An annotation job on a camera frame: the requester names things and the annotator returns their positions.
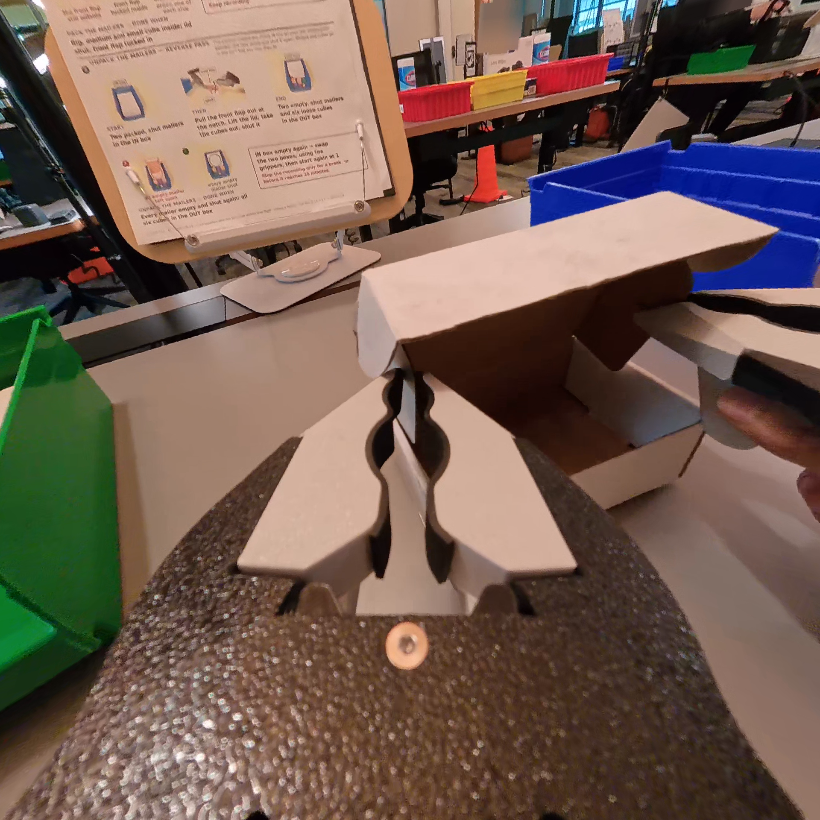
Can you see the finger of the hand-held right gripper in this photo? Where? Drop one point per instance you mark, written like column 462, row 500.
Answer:
column 698, row 339
column 781, row 293

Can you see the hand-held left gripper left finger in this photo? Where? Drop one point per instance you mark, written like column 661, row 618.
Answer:
column 307, row 512

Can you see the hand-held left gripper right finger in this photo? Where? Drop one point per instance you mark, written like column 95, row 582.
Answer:
column 506, row 512

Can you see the blue plastic bin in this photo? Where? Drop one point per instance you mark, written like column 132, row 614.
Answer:
column 704, row 179

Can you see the white cardboard mailer box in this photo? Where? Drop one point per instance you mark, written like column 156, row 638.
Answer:
column 544, row 256

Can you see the green plastic bin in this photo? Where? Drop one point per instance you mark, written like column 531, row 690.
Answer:
column 57, row 480
column 721, row 59

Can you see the person's right hand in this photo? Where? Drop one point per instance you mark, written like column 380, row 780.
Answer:
column 788, row 435

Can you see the red object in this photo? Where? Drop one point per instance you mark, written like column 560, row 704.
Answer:
column 487, row 173

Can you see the long background table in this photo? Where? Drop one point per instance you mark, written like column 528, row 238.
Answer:
column 512, row 112

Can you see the red plastic bin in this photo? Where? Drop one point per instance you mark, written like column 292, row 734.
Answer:
column 435, row 102
column 570, row 74

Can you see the yellow box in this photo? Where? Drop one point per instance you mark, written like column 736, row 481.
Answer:
column 499, row 89

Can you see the wooden display board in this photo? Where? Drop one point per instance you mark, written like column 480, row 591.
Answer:
column 397, row 128

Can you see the printed instruction sheet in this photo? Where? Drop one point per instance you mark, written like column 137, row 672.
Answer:
column 224, row 96

